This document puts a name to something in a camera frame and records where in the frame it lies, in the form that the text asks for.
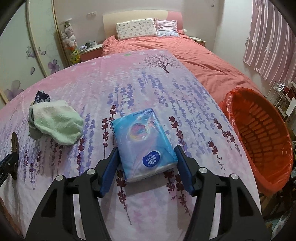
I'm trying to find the mint green towel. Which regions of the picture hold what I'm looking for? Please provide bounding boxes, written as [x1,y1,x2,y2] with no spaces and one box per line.
[28,100,84,146]

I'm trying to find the blue tissue pack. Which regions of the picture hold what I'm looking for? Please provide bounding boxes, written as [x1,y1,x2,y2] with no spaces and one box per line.
[112,108,178,183]

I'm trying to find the dark olive slipper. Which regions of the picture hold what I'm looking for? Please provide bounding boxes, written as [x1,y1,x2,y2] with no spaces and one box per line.
[11,132,19,180]

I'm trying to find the dark blue snack bag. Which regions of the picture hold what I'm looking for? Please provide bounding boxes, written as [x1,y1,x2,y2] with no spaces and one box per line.
[31,90,50,105]

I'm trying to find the pink floral tablecloth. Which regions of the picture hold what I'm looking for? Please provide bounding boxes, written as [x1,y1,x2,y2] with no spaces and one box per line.
[1,50,259,240]

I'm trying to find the orange laundry basket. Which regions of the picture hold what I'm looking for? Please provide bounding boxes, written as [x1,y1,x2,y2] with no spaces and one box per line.
[219,87,293,196]

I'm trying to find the sliding wardrobe floral doors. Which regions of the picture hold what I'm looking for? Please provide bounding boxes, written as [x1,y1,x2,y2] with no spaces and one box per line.
[1,1,67,106]

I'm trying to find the green frog plush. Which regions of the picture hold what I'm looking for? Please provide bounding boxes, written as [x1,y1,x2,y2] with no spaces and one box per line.
[70,49,81,65]

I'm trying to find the salmon pink duvet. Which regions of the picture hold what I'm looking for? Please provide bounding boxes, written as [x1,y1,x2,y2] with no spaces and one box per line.
[101,31,260,103]

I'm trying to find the hanging plush toy column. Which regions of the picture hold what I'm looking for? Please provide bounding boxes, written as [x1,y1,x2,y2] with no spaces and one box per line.
[61,21,78,51]

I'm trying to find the left pink nightstand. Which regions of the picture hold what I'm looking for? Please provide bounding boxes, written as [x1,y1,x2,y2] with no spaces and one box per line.
[80,44,103,62]

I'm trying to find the white mug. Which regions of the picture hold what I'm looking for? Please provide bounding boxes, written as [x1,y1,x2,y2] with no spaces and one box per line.
[90,41,97,48]

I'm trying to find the pink striped curtain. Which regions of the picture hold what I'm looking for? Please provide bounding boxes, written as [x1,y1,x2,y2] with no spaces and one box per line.
[243,1,295,84]

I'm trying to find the cream pink headboard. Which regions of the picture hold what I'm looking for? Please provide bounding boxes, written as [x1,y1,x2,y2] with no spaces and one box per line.
[102,9,184,40]

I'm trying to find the right nightstand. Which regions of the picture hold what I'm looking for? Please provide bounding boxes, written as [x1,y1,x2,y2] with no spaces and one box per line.
[189,36,206,47]

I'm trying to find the floral white pillow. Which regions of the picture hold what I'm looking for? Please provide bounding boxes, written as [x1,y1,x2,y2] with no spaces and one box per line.
[115,18,157,41]

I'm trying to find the pink striped pillow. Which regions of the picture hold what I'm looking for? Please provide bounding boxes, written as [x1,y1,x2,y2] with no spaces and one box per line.
[154,18,179,37]

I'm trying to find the white wire rack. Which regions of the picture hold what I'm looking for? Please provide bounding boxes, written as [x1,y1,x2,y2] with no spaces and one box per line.
[266,81,285,108]

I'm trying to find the wall power socket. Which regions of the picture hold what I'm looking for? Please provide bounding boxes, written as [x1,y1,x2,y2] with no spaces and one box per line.
[86,11,97,18]

